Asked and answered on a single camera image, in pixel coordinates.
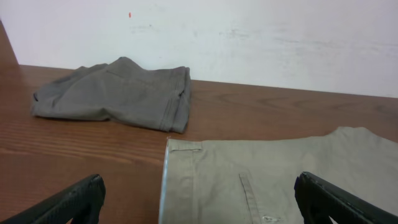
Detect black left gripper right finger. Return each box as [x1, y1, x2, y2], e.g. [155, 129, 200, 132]
[294, 172, 397, 224]

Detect folded grey shorts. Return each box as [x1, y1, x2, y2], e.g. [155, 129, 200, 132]
[31, 57, 191, 133]

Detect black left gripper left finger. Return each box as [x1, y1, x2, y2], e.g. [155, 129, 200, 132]
[2, 174, 106, 224]

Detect light khaki shorts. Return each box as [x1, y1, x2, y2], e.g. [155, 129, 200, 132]
[159, 127, 397, 223]

